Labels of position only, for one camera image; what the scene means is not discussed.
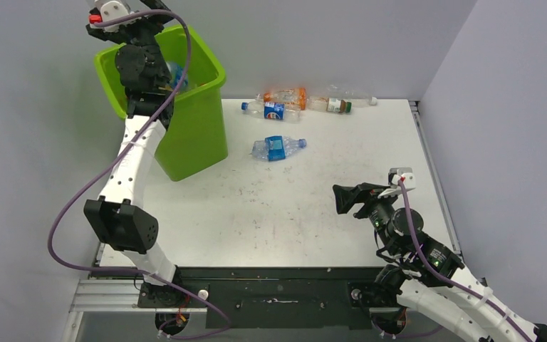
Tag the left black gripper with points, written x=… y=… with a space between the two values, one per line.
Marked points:
x=154 y=23

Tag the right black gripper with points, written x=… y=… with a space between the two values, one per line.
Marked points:
x=345 y=196

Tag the crushed blue label bottle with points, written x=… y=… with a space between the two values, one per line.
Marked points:
x=276 y=147

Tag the green-red label bottle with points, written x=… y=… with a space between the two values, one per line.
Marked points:
x=329 y=105

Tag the green plastic bin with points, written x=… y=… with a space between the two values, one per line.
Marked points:
x=196 y=138

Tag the blue label clear bottle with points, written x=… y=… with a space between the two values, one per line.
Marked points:
x=176 y=74

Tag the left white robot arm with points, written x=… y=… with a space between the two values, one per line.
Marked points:
x=117 y=215

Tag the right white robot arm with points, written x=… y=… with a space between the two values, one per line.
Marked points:
x=425 y=275

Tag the clear white-cap bottle rear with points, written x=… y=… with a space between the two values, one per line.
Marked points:
x=358 y=98

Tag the orange label bottle rear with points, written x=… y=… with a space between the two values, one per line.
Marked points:
x=292 y=96

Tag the Pepsi bottle rear left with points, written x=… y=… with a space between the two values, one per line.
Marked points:
x=272 y=111

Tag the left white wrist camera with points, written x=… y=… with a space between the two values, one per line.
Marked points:
x=108 y=11

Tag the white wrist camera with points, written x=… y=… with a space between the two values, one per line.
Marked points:
x=399 y=179
x=108 y=11

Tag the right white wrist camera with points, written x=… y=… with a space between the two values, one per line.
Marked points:
x=399 y=179

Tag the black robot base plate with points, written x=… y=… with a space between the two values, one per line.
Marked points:
x=313 y=297

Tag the aluminium frame rail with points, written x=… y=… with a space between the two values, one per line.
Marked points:
x=98 y=295

